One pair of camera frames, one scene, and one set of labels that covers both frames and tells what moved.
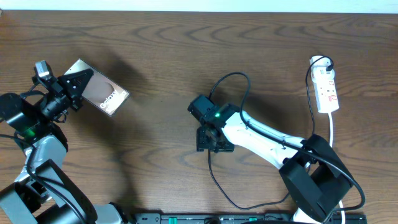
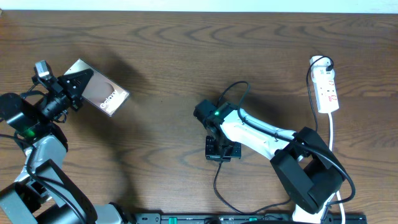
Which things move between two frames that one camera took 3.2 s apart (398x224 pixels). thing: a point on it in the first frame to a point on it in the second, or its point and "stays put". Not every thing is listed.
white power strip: x=324 y=85 stays put
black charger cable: x=329 y=68 to x=314 y=120
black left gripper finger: x=75 y=83 stays put
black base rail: x=244 y=218 stays put
